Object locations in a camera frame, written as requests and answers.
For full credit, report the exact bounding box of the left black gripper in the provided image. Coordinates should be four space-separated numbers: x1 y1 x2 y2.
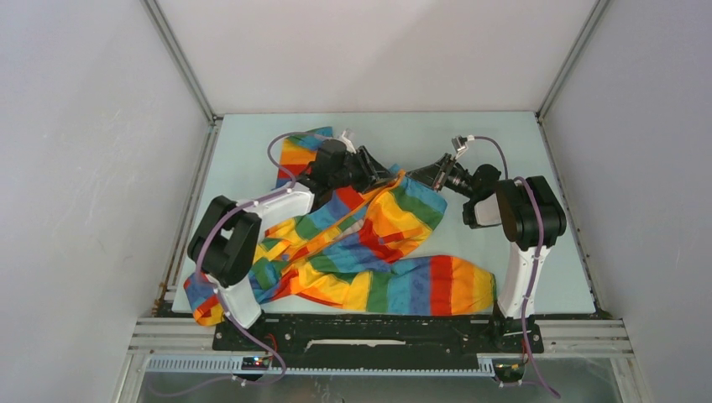
329 146 395 195

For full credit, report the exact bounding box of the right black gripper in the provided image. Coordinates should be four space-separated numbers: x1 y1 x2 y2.
406 152 478 200

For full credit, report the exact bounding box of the rainbow striped jacket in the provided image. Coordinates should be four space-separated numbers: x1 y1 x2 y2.
183 126 497 327

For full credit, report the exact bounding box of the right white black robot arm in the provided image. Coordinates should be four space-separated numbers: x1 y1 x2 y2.
407 154 567 351

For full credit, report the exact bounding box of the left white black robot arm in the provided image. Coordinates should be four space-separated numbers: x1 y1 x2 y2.
184 139 396 350

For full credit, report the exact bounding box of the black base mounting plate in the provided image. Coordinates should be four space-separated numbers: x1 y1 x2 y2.
212 313 544 369

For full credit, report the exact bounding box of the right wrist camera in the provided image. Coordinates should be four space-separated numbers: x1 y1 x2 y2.
451 136 469 160

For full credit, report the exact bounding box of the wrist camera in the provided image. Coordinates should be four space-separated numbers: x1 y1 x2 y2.
335 128 357 154
451 136 469 160

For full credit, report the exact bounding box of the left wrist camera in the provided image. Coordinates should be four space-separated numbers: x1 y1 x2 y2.
335 128 357 154

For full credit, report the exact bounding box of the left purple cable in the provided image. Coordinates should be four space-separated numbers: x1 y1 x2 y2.
146 131 335 400

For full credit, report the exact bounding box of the aluminium front frame rail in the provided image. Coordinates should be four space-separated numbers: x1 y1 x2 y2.
129 314 633 358

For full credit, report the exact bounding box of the right aluminium corner post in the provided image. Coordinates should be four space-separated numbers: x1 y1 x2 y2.
537 0 613 124

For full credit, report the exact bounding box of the aluminium corner post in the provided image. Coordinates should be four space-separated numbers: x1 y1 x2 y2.
537 0 613 124
141 0 219 125

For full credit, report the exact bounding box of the white cable duct strip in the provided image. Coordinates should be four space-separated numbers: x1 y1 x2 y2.
144 354 495 378

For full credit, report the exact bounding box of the left aluminium corner post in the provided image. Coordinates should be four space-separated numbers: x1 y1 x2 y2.
141 0 219 125

